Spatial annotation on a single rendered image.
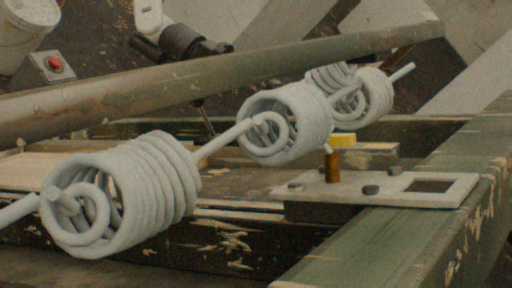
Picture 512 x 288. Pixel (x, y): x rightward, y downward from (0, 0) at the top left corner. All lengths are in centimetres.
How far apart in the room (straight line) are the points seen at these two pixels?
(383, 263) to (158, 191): 17
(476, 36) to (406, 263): 894
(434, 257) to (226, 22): 352
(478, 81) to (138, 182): 454
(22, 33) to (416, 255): 272
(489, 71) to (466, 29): 460
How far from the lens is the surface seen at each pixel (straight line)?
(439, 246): 51
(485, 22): 936
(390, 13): 632
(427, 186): 65
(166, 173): 41
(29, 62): 193
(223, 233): 73
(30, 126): 27
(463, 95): 490
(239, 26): 391
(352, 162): 119
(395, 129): 141
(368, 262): 49
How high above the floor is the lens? 209
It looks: 31 degrees down
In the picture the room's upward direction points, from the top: 45 degrees clockwise
